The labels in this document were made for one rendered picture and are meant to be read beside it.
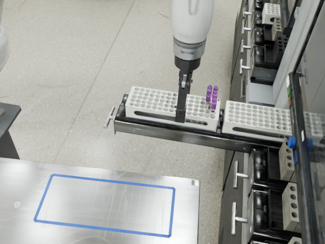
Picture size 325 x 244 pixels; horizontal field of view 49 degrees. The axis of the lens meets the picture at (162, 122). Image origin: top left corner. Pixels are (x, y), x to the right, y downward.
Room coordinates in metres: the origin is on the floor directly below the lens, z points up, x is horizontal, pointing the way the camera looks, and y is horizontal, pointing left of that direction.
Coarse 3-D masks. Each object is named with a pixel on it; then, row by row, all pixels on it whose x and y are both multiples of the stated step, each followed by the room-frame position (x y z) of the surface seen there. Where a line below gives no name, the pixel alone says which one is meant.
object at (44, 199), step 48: (0, 192) 0.49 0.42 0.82; (48, 192) 0.50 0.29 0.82; (96, 192) 0.51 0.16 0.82; (144, 192) 0.52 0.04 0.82; (192, 192) 0.53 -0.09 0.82; (0, 240) 0.36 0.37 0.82; (48, 240) 0.37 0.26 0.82; (96, 240) 0.38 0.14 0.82; (144, 240) 0.38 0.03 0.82; (192, 240) 0.39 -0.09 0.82
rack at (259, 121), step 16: (224, 112) 0.82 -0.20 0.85; (240, 112) 0.81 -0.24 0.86; (256, 112) 0.82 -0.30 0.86; (272, 112) 0.82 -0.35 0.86; (288, 112) 0.83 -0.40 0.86; (224, 128) 0.76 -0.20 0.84; (240, 128) 0.79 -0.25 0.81; (256, 128) 0.75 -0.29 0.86; (272, 128) 0.74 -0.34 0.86; (288, 128) 0.75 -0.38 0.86
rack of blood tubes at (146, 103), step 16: (128, 96) 0.85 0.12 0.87; (144, 96) 0.85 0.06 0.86; (160, 96) 0.86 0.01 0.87; (176, 96) 0.86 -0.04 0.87; (192, 96) 0.87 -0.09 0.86; (128, 112) 0.80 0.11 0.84; (144, 112) 0.84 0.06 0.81; (160, 112) 0.79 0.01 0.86; (192, 112) 0.79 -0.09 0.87; (208, 112) 0.81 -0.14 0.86; (208, 128) 0.77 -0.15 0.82
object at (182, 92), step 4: (180, 80) 0.77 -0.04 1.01; (180, 84) 0.76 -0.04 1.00; (180, 88) 0.76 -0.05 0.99; (184, 88) 0.77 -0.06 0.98; (180, 92) 0.76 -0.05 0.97; (184, 92) 0.76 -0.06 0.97; (180, 96) 0.76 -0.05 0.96; (184, 96) 0.76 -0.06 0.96; (180, 100) 0.75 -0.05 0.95; (184, 100) 0.75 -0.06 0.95; (180, 104) 0.75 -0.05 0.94; (184, 104) 0.75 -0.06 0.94; (176, 108) 0.75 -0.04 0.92; (184, 108) 0.74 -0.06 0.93
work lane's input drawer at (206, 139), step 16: (112, 112) 0.88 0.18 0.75; (128, 128) 0.78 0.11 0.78; (144, 128) 0.78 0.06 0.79; (160, 128) 0.77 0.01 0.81; (176, 128) 0.77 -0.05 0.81; (192, 128) 0.77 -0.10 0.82; (208, 144) 0.75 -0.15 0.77; (224, 144) 0.74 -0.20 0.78; (240, 144) 0.73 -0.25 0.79; (256, 144) 0.73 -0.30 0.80; (272, 144) 0.73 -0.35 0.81
